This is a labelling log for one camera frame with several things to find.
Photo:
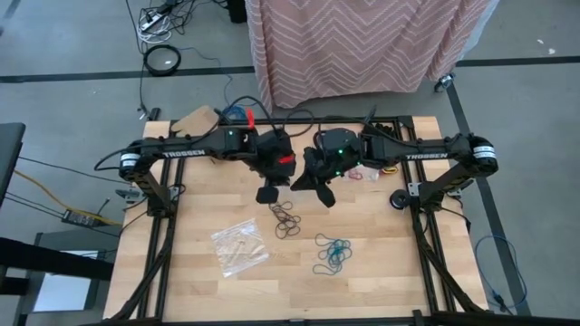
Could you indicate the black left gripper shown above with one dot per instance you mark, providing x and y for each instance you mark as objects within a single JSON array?
[{"x": 272, "y": 156}]

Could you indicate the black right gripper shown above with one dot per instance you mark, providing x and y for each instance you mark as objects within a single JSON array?
[{"x": 324, "y": 165}]

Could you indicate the pile of thin brown rubber bands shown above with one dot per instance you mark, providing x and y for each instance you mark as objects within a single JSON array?
[{"x": 284, "y": 222}]

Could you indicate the clear zipper bag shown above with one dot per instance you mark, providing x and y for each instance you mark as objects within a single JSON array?
[{"x": 369, "y": 174}]

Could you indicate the stack of clear zipper bags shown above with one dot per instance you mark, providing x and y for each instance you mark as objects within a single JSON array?
[{"x": 240, "y": 246}]

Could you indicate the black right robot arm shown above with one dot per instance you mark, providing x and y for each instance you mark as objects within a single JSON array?
[{"x": 430, "y": 154}]

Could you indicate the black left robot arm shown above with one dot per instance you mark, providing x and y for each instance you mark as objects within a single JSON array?
[{"x": 181, "y": 154}]

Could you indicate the pile of teal rubber bands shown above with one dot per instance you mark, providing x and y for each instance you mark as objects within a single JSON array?
[{"x": 335, "y": 253}]

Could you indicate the small black roll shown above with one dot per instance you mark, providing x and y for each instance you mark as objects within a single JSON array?
[{"x": 394, "y": 199}]

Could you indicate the black work glove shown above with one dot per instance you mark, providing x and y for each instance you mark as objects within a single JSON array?
[{"x": 387, "y": 127}]

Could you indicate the small black clamp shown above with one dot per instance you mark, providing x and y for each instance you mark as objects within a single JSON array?
[{"x": 154, "y": 113}]

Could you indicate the pink chevron cloth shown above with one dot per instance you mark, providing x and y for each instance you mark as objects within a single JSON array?
[{"x": 353, "y": 45}]

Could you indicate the caster wheel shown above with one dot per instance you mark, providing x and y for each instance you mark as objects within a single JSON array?
[{"x": 445, "y": 82}]

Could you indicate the black box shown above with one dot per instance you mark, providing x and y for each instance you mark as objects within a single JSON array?
[{"x": 236, "y": 9}]

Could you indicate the white power strip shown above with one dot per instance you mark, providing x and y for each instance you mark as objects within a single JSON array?
[{"x": 151, "y": 22}]

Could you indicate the black furniture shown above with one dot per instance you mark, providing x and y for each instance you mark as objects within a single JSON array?
[{"x": 45, "y": 260}]

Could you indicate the black side table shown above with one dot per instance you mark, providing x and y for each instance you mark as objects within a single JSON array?
[{"x": 9, "y": 149}]

